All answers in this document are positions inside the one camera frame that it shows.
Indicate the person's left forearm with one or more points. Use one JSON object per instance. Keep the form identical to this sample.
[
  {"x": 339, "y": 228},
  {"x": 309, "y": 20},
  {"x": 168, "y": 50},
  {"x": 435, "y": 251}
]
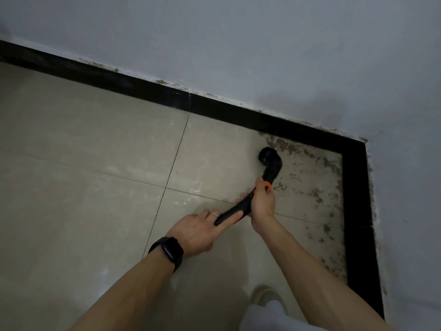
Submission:
[{"x": 120, "y": 299}]

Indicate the white shoe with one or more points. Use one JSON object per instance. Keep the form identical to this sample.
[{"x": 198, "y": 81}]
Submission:
[{"x": 263, "y": 294}]

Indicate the person's right hand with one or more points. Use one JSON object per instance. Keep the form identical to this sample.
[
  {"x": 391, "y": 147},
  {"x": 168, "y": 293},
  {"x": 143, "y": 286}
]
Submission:
[{"x": 263, "y": 206}]

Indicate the black baseboard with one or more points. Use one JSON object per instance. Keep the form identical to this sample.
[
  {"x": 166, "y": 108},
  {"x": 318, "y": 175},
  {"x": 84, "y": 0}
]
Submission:
[{"x": 137, "y": 87}]

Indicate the black smartwatch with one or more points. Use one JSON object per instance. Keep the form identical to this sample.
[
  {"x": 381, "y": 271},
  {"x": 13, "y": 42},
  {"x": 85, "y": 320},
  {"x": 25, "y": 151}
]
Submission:
[{"x": 170, "y": 253}]

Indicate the person's right forearm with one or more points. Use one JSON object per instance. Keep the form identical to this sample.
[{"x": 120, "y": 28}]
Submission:
[{"x": 320, "y": 282}]

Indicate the person's left hand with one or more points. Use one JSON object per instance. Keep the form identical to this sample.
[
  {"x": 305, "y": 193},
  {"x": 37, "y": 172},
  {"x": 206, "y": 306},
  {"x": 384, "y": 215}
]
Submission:
[{"x": 193, "y": 234}]

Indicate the light grey trousers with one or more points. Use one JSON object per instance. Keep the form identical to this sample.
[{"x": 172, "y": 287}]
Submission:
[{"x": 272, "y": 317}]

